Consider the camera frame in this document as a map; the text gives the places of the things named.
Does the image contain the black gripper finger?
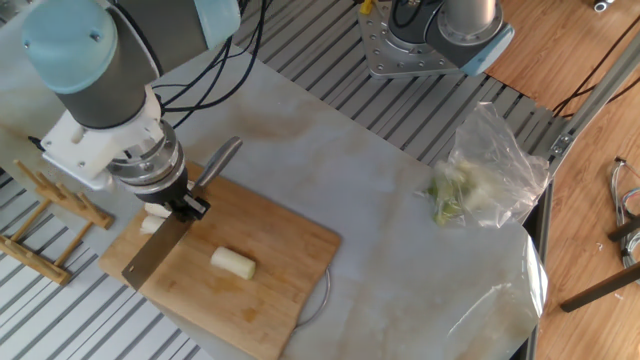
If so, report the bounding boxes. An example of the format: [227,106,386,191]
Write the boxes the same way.
[165,198,200,224]
[182,192,211,217]

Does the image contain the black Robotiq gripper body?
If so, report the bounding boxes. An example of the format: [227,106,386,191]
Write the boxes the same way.
[133,172,191,209]

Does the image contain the steel cleaver knife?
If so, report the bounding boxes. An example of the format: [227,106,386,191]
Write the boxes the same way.
[121,136,244,292]

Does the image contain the white scallion stalk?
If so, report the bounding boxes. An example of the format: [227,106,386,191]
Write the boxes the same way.
[209,245,257,281]

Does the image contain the bamboo cutting board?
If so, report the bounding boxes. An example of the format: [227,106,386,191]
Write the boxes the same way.
[98,162,343,360]

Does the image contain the wooden peg rack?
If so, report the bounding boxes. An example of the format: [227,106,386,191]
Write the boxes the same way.
[0,158,115,287]

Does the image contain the silver robot mounting plate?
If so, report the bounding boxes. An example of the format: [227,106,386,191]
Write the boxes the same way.
[357,1,471,80]

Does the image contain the plastic bag of scallion scraps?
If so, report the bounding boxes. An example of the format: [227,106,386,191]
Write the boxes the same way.
[424,100,551,230]

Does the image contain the dark wooden bar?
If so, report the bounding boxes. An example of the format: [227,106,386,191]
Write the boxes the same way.
[607,214,640,243]
[559,261,640,314]

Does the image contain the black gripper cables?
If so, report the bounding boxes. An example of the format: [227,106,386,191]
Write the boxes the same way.
[152,0,271,130]

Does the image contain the black floor cables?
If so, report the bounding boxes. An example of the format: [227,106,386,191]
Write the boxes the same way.
[551,14,640,120]

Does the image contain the aluminium frame beam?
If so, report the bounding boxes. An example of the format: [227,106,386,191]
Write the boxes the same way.
[546,32,640,175]

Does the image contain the bundle of coloured wires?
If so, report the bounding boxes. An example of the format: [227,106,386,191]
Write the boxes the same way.
[608,156,640,271]

